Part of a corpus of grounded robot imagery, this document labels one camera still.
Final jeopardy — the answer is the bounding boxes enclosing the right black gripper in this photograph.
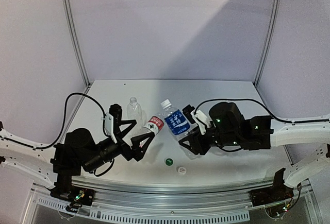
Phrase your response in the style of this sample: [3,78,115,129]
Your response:
[178,125,240,156]

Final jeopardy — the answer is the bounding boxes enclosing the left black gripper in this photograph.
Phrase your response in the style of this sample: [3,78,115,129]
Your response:
[84,120,154,173]

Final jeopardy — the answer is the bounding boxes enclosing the red label water bottle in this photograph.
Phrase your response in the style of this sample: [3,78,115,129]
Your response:
[139,112,164,135]

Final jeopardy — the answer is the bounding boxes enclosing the blue label water bottle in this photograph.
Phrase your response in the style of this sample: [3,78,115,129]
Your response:
[162,105,199,160]

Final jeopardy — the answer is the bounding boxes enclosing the clear bottle green cap ring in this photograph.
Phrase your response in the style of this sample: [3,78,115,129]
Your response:
[126,96,144,129]

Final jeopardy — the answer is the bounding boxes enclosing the white bottle cap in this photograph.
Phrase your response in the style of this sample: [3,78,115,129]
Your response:
[177,166,187,175]

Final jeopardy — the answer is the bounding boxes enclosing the green bottle cap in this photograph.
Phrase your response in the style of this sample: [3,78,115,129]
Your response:
[164,158,173,166]

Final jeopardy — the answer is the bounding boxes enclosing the blue bottle cap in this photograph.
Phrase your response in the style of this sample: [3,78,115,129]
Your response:
[160,99,172,109]

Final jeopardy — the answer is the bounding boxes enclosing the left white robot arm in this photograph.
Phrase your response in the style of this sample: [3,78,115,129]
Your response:
[1,125,156,188]

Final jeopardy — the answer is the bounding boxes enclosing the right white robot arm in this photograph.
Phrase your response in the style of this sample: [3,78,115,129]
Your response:
[179,98,329,201]

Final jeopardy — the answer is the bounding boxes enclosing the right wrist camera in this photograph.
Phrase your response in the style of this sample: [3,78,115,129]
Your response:
[183,105,211,135]

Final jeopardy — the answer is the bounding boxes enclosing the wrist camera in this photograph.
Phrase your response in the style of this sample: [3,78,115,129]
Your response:
[102,104,122,143]
[183,105,211,135]

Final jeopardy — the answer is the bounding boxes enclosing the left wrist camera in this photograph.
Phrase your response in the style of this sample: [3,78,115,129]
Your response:
[102,104,122,143]

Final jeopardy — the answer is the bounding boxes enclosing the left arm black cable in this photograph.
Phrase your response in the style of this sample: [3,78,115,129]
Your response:
[0,92,114,177]

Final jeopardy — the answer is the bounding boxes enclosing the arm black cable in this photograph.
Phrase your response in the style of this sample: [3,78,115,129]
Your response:
[194,98,330,152]
[0,92,114,177]

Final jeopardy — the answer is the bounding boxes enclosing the aluminium front rail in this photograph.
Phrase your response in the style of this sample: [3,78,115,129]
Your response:
[20,175,320,224]

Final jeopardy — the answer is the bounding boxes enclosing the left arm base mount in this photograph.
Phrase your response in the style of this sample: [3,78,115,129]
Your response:
[49,169,96,213]

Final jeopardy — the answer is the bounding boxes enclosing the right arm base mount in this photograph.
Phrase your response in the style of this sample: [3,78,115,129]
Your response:
[249,168,302,220]

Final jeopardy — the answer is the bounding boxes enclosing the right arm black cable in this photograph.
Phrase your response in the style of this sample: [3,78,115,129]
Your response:
[194,98,330,152]

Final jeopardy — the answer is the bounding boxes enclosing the left aluminium frame post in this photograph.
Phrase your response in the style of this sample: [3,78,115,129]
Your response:
[62,0,92,88]

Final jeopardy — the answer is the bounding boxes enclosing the aluminium frame post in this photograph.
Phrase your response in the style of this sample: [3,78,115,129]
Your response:
[253,0,281,88]
[62,0,92,88]

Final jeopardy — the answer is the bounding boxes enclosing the right aluminium frame post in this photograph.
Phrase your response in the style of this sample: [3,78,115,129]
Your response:
[253,0,281,88]

